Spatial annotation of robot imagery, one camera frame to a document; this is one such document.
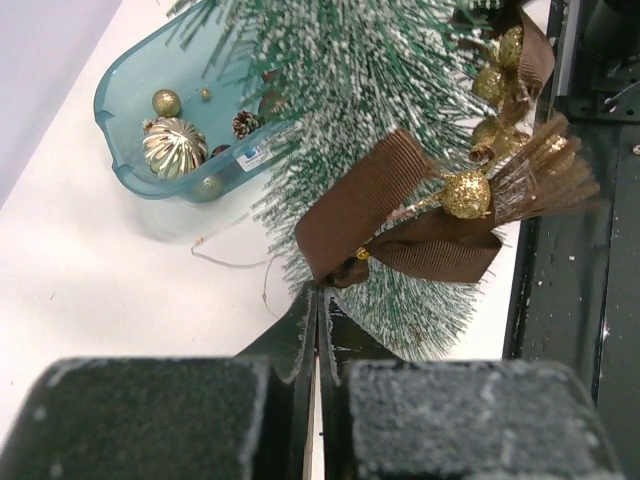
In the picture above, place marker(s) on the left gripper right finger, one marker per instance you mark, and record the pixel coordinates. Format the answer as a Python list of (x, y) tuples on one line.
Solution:
[(386, 418)]

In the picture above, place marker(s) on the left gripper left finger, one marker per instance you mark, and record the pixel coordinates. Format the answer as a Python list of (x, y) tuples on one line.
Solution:
[(249, 416)]

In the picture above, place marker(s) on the small frosted christmas tree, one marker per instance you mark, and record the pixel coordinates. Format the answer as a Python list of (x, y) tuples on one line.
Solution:
[(339, 76)]

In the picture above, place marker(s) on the gold bauble under bin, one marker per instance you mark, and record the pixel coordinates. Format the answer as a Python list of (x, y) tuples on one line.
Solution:
[(209, 189)]

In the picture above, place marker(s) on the dark red bauble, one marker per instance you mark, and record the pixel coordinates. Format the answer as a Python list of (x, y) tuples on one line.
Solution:
[(218, 150)]

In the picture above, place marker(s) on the small frosted pine cone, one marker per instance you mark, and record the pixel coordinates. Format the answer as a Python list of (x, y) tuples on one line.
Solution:
[(245, 123)]

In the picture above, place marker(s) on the teal plastic bin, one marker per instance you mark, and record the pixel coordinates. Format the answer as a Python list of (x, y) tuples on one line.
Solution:
[(184, 111)]

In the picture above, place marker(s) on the small gold glitter bauble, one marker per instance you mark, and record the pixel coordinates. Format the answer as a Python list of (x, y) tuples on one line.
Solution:
[(166, 103)]

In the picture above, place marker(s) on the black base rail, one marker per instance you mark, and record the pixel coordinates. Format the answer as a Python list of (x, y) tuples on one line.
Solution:
[(575, 296)]

